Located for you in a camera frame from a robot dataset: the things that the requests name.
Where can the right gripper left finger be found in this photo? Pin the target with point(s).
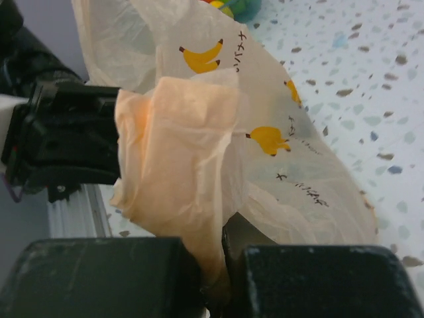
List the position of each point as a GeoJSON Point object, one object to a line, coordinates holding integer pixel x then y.
{"type": "Point", "coordinates": [104, 277]}

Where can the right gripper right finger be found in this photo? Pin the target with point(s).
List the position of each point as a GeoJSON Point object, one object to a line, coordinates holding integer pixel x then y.
{"type": "Point", "coordinates": [295, 280]}

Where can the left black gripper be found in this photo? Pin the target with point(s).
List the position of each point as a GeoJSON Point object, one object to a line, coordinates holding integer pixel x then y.
{"type": "Point", "coordinates": [64, 136]}

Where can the orange plastic bag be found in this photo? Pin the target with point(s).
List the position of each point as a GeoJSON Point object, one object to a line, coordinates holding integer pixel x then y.
{"type": "Point", "coordinates": [209, 126]}

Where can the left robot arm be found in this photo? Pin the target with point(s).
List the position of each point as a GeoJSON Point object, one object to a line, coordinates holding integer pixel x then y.
{"type": "Point", "coordinates": [25, 62]}

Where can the blue plastic tray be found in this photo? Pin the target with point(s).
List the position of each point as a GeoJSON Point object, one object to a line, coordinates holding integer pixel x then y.
{"type": "Point", "coordinates": [244, 10]}

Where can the aluminium rail frame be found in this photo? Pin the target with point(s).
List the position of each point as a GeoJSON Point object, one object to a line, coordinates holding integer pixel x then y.
{"type": "Point", "coordinates": [83, 215]}

